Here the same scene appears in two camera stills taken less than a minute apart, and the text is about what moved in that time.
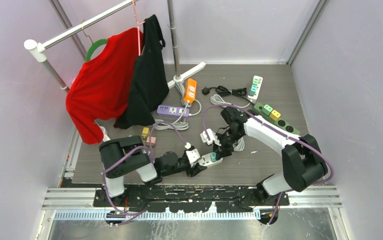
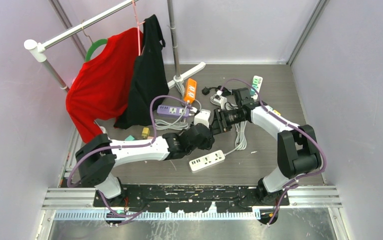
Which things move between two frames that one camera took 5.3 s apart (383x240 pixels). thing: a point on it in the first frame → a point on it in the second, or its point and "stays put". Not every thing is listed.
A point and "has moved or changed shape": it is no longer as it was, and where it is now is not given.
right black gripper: [223, 151] → [219, 124]
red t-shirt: [99, 90] stays put
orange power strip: [191, 91] stays put
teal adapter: [213, 156] has moved or changed shape
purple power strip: [173, 110] stays put
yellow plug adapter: [145, 133] stays put
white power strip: [206, 159] stays put
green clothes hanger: [95, 44] stays put
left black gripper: [193, 170] → [206, 143]
